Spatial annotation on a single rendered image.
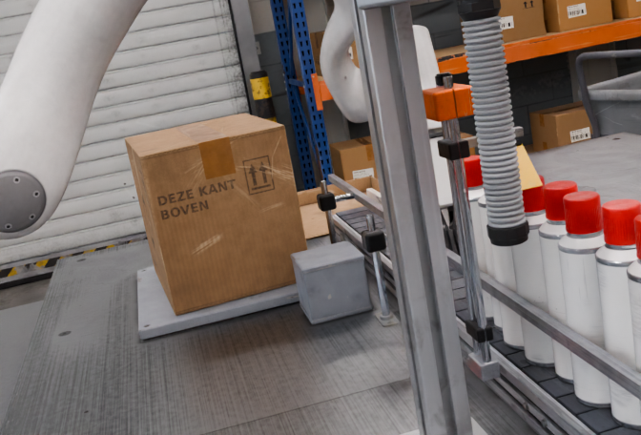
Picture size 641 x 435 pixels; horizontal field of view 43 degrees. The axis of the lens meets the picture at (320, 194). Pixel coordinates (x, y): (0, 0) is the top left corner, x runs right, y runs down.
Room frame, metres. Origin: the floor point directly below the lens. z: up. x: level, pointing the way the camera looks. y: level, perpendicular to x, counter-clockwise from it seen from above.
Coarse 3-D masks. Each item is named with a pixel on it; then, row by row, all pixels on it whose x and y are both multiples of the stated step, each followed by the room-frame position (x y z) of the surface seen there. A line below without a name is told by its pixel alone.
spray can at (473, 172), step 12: (468, 168) 0.97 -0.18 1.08; (480, 168) 0.97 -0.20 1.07; (468, 180) 0.97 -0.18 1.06; (480, 180) 0.97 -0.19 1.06; (468, 192) 0.96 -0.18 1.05; (480, 192) 0.96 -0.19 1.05; (480, 228) 0.96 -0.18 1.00; (480, 240) 0.96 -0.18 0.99; (480, 252) 0.96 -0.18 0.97; (480, 264) 0.96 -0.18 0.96; (492, 312) 0.96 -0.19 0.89
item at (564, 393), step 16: (352, 224) 1.53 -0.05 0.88; (384, 224) 1.49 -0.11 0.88; (464, 288) 1.08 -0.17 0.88; (464, 304) 1.03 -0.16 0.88; (464, 320) 0.98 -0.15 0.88; (496, 336) 0.91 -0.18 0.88; (512, 352) 0.86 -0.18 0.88; (528, 368) 0.81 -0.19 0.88; (544, 368) 0.81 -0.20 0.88; (544, 384) 0.77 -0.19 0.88; (560, 384) 0.77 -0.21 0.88; (560, 400) 0.74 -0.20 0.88; (576, 400) 0.73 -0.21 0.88; (576, 416) 0.71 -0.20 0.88; (592, 416) 0.70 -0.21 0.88; (608, 416) 0.69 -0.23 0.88; (608, 432) 0.66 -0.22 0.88; (624, 432) 0.66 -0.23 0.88; (640, 432) 0.66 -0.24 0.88
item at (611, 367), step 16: (336, 176) 1.61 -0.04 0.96; (352, 192) 1.45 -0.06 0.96; (368, 208) 1.36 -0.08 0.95; (448, 256) 0.99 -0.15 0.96; (480, 272) 0.91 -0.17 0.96; (496, 288) 0.85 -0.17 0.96; (512, 304) 0.81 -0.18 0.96; (528, 304) 0.79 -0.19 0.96; (528, 320) 0.78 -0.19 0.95; (544, 320) 0.75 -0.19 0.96; (560, 336) 0.71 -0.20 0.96; (576, 336) 0.70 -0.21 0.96; (576, 352) 0.69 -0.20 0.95; (592, 352) 0.66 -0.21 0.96; (608, 368) 0.64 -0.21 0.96; (624, 368) 0.62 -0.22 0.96; (624, 384) 0.61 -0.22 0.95; (640, 384) 0.59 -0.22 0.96; (640, 400) 0.59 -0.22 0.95
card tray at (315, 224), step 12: (348, 180) 1.98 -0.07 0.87; (360, 180) 1.98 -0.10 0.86; (372, 180) 1.97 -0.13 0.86; (300, 192) 1.96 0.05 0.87; (312, 192) 1.96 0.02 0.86; (336, 192) 1.97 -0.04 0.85; (300, 204) 1.95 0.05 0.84; (312, 204) 1.95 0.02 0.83; (348, 204) 1.88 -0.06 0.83; (360, 204) 1.86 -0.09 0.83; (312, 216) 1.84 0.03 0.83; (324, 216) 1.82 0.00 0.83; (312, 228) 1.73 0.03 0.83; (324, 228) 1.71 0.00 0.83
